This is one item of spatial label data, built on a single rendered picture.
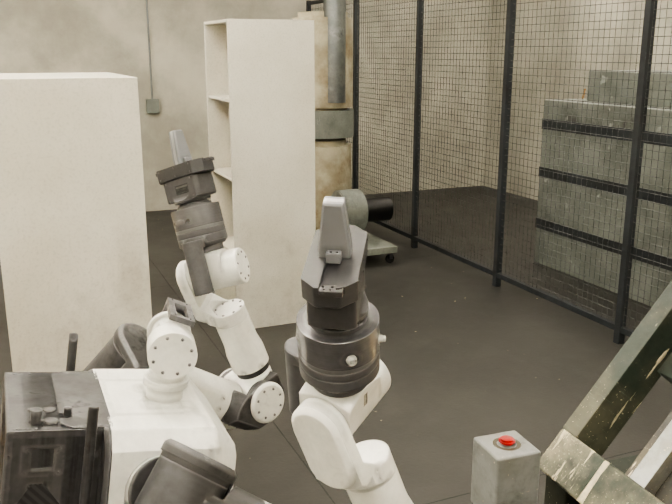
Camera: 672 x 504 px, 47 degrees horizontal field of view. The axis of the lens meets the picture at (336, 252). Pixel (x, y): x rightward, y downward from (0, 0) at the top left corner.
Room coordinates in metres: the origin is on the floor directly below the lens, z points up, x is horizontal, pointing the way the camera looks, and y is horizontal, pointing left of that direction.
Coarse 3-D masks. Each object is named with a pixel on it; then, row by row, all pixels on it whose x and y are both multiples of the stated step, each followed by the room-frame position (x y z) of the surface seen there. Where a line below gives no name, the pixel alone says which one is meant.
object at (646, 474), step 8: (664, 432) 1.63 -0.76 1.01; (664, 440) 1.61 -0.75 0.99; (656, 448) 1.61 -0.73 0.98; (664, 448) 1.60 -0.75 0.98; (648, 456) 1.61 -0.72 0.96; (656, 456) 1.60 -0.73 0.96; (664, 456) 1.58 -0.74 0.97; (640, 464) 1.61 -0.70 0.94; (648, 464) 1.60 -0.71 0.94; (656, 464) 1.58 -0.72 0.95; (664, 464) 1.58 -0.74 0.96; (640, 472) 1.60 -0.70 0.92; (648, 472) 1.58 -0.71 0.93; (656, 472) 1.57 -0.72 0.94; (664, 472) 1.58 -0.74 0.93; (640, 480) 1.58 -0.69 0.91; (648, 480) 1.57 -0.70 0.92; (656, 480) 1.57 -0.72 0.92; (664, 480) 1.58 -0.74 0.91; (648, 488) 1.56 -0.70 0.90; (656, 488) 1.57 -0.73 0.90
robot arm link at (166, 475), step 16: (160, 464) 0.81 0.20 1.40; (176, 464) 0.80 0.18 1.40; (160, 480) 0.79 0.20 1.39; (176, 480) 0.78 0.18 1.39; (192, 480) 0.78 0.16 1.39; (208, 480) 0.79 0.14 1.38; (144, 496) 0.78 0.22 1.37; (160, 496) 0.78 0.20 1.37; (176, 496) 0.77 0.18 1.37; (192, 496) 0.78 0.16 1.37; (208, 496) 0.79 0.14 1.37; (240, 496) 0.81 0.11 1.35; (256, 496) 0.84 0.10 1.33
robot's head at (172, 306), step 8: (168, 304) 1.06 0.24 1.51; (176, 304) 1.08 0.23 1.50; (184, 304) 1.09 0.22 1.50; (168, 312) 1.03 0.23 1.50; (176, 312) 1.08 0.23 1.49; (184, 312) 1.07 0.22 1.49; (192, 312) 1.06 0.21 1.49; (176, 320) 1.01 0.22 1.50; (184, 320) 1.01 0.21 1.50; (192, 320) 1.02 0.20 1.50
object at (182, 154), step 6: (174, 132) 1.38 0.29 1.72; (180, 132) 1.39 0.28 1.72; (174, 138) 1.38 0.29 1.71; (180, 138) 1.39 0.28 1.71; (174, 144) 1.38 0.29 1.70; (180, 144) 1.38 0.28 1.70; (186, 144) 1.39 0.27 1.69; (174, 150) 1.38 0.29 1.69; (180, 150) 1.38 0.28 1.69; (186, 150) 1.39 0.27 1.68; (180, 156) 1.37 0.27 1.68; (186, 156) 1.38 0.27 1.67; (180, 162) 1.37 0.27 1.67
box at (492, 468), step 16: (512, 432) 1.78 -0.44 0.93; (480, 448) 1.72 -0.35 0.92; (496, 448) 1.70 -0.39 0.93; (528, 448) 1.70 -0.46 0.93; (480, 464) 1.71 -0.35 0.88; (496, 464) 1.65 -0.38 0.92; (512, 464) 1.65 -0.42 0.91; (528, 464) 1.67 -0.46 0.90; (480, 480) 1.71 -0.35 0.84; (496, 480) 1.64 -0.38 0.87; (512, 480) 1.66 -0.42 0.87; (528, 480) 1.67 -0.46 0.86; (480, 496) 1.71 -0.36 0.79; (496, 496) 1.64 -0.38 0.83; (512, 496) 1.66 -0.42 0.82; (528, 496) 1.67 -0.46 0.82
